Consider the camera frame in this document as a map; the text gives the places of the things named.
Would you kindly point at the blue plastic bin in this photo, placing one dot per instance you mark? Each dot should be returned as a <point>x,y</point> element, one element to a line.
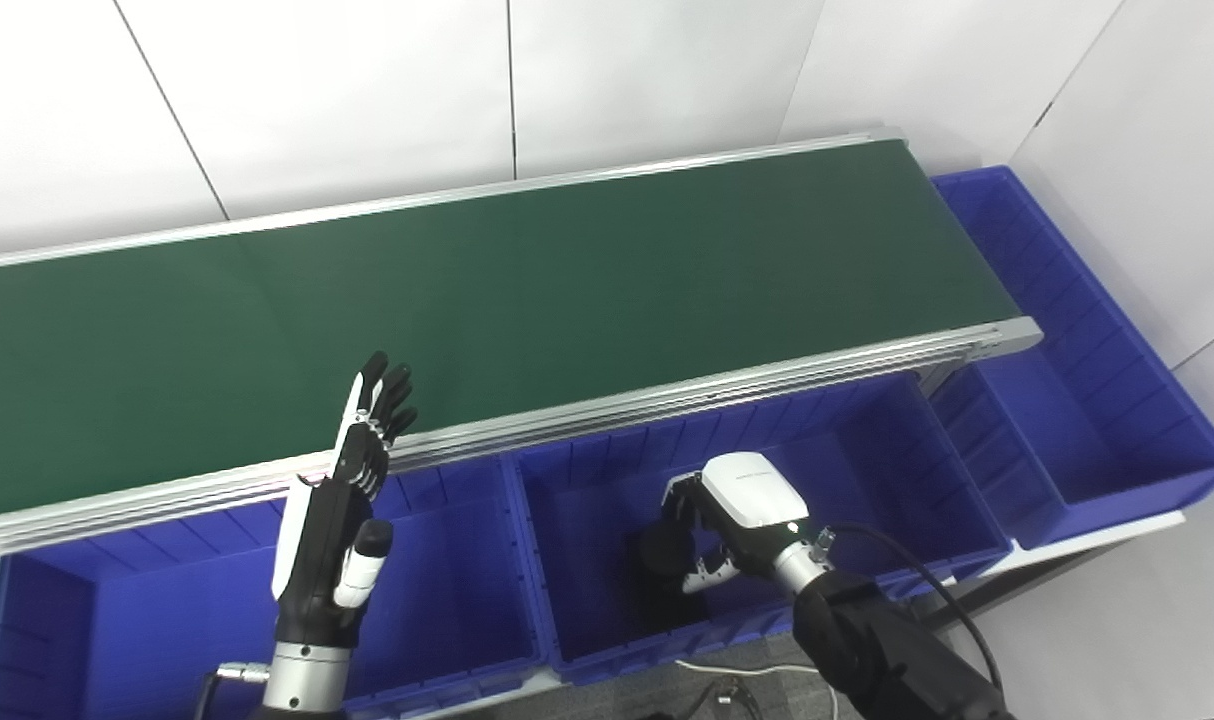
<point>867,480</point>
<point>1097,440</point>
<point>167,620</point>

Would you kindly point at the black cylinder block part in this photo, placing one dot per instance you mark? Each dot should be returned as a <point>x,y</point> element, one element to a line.
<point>667,560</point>

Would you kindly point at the green conveyor belt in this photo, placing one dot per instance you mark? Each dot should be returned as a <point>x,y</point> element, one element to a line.
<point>667,395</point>
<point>567,290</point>

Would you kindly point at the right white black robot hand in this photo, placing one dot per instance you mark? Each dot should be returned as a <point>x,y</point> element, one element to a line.
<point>752,500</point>

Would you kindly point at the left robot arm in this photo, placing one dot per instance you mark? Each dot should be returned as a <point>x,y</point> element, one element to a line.
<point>307,680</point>

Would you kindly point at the aluminium conveyor leg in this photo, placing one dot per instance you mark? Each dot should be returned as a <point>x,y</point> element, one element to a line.
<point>939,378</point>

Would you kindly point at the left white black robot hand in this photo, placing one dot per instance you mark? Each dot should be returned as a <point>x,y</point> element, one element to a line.
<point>322,540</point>

